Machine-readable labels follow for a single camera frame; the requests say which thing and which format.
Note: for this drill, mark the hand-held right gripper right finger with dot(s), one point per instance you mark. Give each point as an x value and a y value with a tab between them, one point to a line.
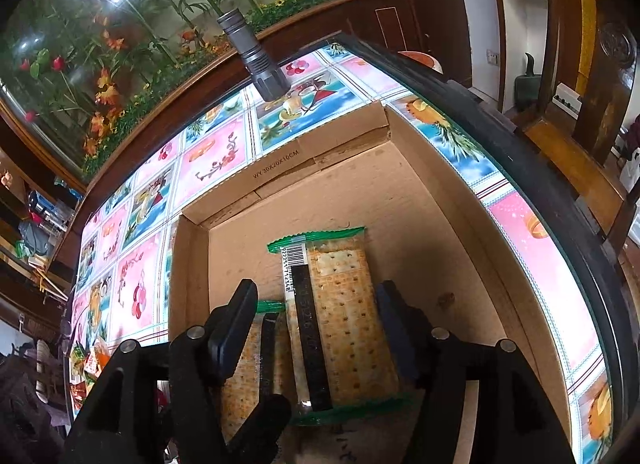
400	344

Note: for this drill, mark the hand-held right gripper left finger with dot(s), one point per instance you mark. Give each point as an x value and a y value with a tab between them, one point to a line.
232	334

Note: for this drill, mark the green-edged cracker packet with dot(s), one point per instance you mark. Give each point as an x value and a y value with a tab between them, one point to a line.
240	404
350	319

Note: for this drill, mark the cardboard box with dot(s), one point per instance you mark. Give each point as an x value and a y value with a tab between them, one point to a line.
450	244

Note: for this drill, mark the fruit print tablecloth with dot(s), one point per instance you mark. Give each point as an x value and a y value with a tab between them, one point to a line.
215	158

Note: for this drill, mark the dark cloth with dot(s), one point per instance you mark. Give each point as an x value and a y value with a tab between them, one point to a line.
25	404

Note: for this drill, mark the cluttered wooden shelf unit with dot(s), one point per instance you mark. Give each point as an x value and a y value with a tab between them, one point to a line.
30	224

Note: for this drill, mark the grey flashlight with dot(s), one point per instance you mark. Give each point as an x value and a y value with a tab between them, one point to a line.
255	58

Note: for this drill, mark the red bowl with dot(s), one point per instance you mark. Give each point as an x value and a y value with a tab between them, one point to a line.
422	59

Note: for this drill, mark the small white box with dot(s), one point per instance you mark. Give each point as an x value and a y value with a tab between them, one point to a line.
567	98

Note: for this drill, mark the glass flower display case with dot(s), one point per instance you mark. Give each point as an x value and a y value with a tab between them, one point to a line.
150	18

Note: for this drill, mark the dark wooden cabinet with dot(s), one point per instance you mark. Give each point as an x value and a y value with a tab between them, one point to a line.
440	18

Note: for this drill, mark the wooden chair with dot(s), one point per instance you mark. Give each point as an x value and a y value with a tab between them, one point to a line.
600	68

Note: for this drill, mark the wall socket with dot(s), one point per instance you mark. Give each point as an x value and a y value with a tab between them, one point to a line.
493	58

